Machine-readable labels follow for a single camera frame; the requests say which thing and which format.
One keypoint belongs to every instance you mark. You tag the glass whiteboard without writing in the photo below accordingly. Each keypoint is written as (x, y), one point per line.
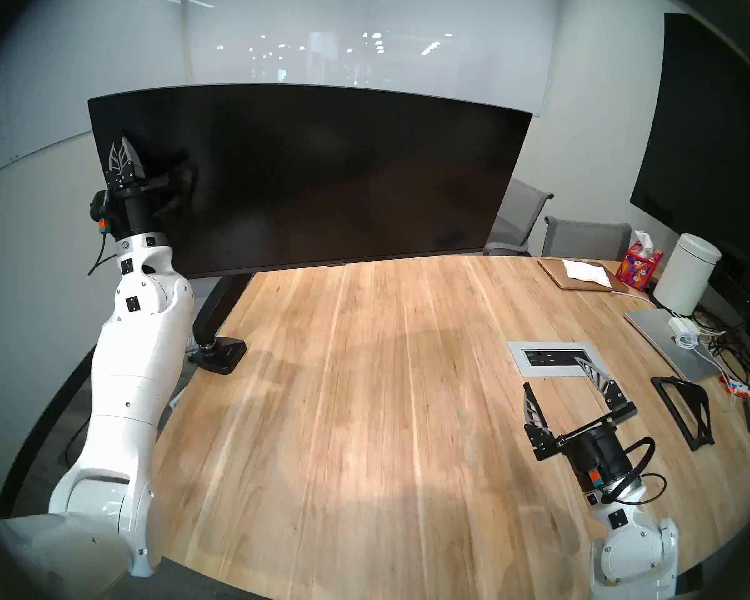
(475, 49)

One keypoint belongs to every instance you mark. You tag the grey mesh office chair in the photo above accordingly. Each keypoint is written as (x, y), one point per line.
(525, 211)
(584, 239)

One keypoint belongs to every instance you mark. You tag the white power adapter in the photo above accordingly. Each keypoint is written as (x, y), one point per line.
(682, 327)

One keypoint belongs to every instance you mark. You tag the black wall television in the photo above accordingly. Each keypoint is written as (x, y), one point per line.
(706, 136)

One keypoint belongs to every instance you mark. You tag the black folding laptop stand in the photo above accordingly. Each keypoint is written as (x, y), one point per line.
(700, 427)

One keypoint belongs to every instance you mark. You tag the colourful floral tissue box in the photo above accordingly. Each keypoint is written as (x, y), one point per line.
(639, 267)

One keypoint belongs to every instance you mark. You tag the brown leather desk pad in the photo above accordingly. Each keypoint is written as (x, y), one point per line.
(553, 275)

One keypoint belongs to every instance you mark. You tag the white cylindrical canister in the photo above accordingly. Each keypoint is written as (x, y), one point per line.
(684, 277)

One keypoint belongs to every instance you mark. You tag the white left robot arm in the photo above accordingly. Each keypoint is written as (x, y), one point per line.
(131, 386)

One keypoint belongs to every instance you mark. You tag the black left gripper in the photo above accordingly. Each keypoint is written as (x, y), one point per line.
(131, 211)

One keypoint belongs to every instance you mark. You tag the black monitor arm base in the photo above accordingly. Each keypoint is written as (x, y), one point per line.
(222, 355)

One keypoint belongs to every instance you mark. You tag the black curved wide monitor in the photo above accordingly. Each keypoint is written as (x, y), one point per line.
(325, 180)

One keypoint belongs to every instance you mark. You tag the silver closed laptop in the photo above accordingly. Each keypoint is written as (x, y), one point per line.
(662, 342)

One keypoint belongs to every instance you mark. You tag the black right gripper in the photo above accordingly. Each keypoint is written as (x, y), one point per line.
(600, 458)

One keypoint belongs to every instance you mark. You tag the glass whiteboard with writing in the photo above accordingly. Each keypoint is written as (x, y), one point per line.
(81, 67)

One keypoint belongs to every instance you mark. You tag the silver table outlet box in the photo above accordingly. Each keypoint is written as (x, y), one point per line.
(519, 361)

